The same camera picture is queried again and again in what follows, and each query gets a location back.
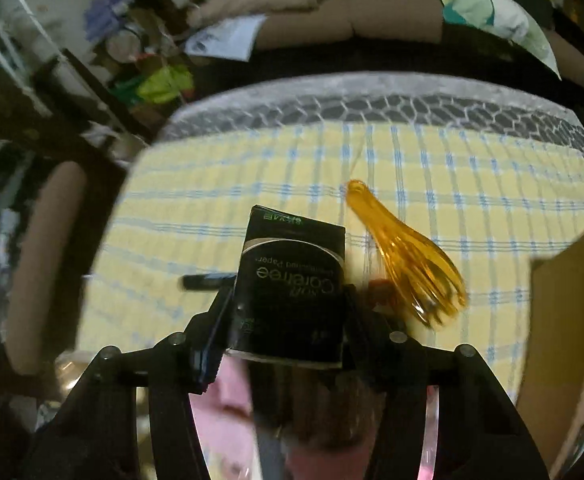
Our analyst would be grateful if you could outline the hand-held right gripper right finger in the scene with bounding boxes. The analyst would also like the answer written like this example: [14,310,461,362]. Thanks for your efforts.
[342,282,555,480]

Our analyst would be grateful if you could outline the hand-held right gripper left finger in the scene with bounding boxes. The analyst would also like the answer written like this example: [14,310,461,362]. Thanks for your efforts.
[22,285,238,480]

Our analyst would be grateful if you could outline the black tissue packet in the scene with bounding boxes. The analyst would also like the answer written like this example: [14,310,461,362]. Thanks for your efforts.
[224,204,348,368]

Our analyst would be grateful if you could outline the brown cardboard box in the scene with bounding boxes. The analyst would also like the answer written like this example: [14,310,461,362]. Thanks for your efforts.
[514,230,584,480]

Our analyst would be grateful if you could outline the small red item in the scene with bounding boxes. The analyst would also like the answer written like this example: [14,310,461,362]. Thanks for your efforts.
[367,280,398,311]

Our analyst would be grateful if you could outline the black marker pen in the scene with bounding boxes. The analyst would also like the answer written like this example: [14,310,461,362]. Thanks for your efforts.
[181,272,235,292]

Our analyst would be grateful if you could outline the pink cloth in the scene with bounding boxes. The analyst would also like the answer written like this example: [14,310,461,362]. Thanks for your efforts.
[189,355,443,480]

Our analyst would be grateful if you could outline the orange plastic scalp massager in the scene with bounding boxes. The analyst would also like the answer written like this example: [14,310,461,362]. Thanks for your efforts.
[346,179,468,328]

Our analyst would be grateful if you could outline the yellow plaid cloth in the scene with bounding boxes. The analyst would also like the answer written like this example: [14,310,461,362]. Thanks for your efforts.
[74,122,584,411]

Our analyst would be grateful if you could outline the brown chair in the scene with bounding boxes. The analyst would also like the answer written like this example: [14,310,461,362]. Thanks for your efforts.
[7,160,90,376]

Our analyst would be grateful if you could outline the grey patterned blanket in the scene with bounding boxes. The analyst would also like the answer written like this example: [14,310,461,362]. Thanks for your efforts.
[154,72,584,201]

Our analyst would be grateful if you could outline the bright green bag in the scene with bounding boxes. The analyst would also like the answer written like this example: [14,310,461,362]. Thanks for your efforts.
[112,64,195,106]

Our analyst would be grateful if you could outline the dark wooden side table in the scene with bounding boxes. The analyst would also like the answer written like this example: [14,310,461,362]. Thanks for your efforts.
[32,50,173,161]

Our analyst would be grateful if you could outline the printed paper sheet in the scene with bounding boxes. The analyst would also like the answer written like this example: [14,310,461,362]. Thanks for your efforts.
[184,14,269,63]

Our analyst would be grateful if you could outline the round metal tin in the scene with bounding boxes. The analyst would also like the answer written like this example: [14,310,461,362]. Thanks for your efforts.
[104,30,143,61]

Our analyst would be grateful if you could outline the brown sofa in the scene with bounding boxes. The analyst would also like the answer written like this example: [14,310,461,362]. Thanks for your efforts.
[187,0,584,91]

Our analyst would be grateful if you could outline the purple packet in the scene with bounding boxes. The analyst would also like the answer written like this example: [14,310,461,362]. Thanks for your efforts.
[83,0,133,36]

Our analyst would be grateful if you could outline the green patterned cushion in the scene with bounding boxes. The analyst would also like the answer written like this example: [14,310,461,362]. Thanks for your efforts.
[402,0,563,81]

